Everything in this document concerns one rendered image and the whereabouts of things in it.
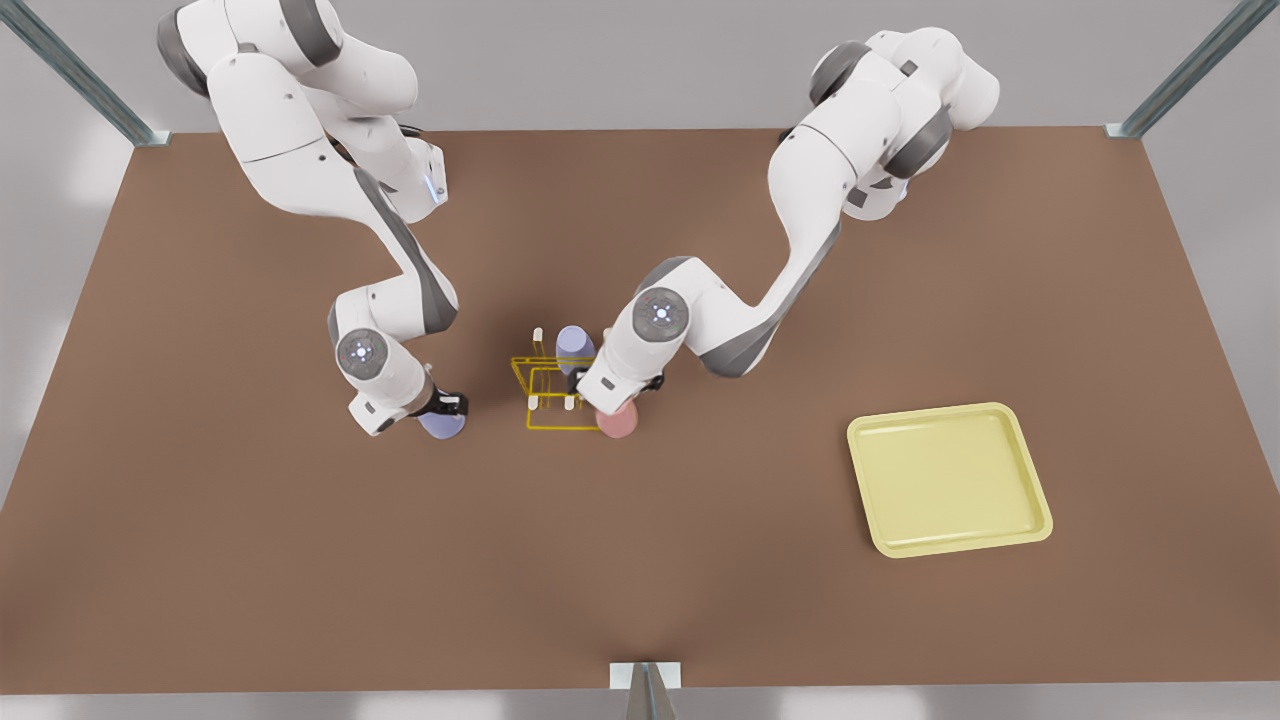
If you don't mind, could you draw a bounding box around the pink cup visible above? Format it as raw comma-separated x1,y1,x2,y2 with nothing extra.
596,398,640,440

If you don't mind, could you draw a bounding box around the pale yellow square tray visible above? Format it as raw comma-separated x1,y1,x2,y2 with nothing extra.
846,402,1055,560

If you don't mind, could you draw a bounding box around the yellow wire cup rack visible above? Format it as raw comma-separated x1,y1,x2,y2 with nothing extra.
510,326,613,433

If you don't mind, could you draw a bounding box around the silver frame post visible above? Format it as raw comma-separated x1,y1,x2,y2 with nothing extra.
1104,0,1280,140
0,0,172,149
609,660,683,720

